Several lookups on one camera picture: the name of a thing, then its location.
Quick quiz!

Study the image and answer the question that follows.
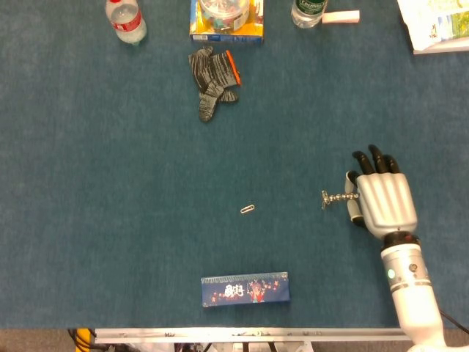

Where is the silver beaded metal rod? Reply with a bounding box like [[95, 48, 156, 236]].
[[321, 190, 361, 210]]

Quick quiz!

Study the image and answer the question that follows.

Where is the yellow and black cable bundle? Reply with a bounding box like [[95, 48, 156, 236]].
[[67, 328, 97, 352]]

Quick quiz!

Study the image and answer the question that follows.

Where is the pink paper pack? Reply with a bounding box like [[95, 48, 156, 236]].
[[322, 10, 361, 25]]

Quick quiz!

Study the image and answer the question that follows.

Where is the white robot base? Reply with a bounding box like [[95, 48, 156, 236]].
[[126, 341, 314, 352]]

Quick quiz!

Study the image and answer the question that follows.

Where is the red label plastic bottle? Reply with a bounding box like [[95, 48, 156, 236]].
[[105, 0, 148, 47]]

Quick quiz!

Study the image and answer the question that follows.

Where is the yellow and blue cardboard box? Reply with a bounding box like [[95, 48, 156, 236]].
[[189, 0, 265, 45]]

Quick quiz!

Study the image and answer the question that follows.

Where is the gray knit work glove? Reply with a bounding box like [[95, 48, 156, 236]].
[[188, 45, 243, 123]]

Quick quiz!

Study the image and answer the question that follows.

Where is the aluminium table edge rail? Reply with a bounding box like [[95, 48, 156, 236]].
[[94, 327, 413, 345]]

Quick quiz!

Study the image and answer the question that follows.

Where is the flat white box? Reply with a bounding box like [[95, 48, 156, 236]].
[[413, 35, 469, 55]]

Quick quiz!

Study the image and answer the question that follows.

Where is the dark blue printed pencil box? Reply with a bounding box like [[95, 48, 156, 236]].
[[200, 271, 291, 308]]

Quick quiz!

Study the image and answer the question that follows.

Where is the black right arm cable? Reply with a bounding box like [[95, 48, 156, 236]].
[[439, 309, 469, 335]]

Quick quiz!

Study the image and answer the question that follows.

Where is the green label water bottle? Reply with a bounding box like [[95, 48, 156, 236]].
[[291, 0, 328, 29]]

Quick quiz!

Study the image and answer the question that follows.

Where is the clear jar of coloured clips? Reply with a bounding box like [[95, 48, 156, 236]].
[[197, 0, 251, 32]]

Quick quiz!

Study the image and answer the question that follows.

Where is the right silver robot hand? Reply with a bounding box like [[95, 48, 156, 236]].
[[344, 144, 418, 239]]

